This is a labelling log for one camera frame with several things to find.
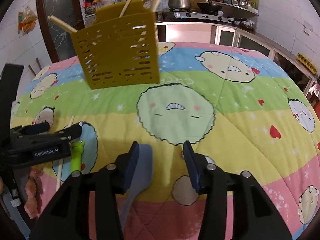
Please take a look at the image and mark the green handled fork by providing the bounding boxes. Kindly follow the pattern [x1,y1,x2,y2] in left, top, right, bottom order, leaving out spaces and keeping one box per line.
[71,140,85,172]

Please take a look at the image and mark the blue plastic spoon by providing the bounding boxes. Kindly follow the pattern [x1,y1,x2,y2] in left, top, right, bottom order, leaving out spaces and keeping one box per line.
[120,144,153,230]

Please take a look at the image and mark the kitchen counter cabinets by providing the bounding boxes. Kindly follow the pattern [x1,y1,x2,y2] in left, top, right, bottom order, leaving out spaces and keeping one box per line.
[156,21,318,95]

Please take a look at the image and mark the person's left hand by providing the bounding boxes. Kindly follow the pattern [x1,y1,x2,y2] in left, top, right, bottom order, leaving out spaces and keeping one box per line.
[24,167,43,219]

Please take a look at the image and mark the yellow slotted utensil holder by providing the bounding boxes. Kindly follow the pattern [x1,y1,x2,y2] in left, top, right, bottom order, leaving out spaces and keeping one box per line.
[71,0,160,89]

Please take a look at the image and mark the colourful cartoon quilt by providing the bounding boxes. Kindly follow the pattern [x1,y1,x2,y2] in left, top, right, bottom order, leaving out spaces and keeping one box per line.
[11,42,319,239]

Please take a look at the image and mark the hanging orange plastic bag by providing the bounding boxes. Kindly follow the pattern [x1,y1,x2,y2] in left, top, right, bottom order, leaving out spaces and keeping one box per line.
[18,6,37,34]

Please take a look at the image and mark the dark wooden door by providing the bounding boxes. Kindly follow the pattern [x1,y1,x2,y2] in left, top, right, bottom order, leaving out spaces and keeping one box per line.
[36,0,85,63]

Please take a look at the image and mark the yellow egg tray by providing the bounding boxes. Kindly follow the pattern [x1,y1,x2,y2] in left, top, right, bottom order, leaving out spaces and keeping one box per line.
[296,53,317,75]

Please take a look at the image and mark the steel cooking pot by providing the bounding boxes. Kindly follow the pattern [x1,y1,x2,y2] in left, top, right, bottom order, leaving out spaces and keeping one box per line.
[167,0,193,10]

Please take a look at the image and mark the black wok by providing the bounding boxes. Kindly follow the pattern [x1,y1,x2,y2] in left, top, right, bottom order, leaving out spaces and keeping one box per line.
[197,2,222,15]

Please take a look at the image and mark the gas stove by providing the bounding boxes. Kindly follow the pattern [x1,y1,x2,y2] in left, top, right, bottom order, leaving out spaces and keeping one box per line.
[159,11,231,25]

